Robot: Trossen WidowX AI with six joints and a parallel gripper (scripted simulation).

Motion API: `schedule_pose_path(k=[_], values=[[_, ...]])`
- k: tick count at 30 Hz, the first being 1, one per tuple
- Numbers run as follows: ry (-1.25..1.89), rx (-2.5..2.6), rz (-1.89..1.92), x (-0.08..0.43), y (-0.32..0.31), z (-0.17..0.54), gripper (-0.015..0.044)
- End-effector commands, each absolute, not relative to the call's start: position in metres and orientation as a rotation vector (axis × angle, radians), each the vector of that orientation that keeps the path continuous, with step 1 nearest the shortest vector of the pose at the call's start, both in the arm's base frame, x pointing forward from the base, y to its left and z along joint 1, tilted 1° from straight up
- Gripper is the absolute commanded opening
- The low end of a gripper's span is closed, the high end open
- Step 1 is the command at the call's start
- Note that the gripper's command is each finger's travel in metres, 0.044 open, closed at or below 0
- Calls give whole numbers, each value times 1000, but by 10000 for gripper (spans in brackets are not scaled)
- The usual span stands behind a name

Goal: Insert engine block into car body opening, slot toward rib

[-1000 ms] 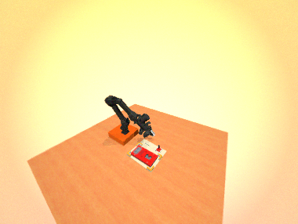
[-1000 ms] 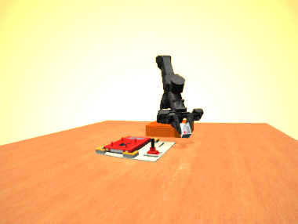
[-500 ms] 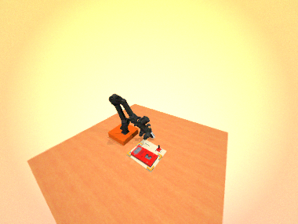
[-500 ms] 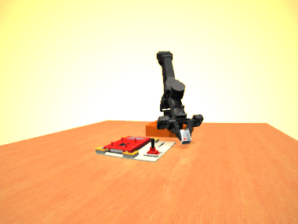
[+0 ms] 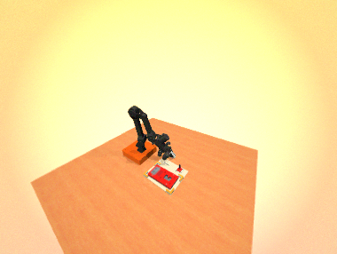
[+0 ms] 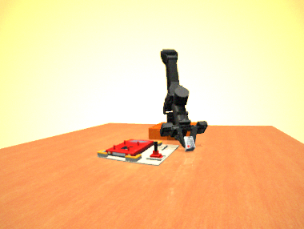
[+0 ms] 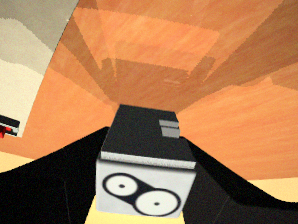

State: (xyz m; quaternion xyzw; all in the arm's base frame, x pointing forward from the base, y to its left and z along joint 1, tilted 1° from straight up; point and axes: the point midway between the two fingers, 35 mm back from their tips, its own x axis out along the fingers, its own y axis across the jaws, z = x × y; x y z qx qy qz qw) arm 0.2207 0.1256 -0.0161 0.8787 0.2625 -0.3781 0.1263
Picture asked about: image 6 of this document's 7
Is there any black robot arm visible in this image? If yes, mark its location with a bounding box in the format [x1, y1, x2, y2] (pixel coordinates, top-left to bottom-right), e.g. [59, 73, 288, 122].
[160, 49, 190, 125]

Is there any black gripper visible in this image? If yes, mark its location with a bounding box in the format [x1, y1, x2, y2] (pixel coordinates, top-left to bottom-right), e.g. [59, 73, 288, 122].
[160, 110, 209, 148]

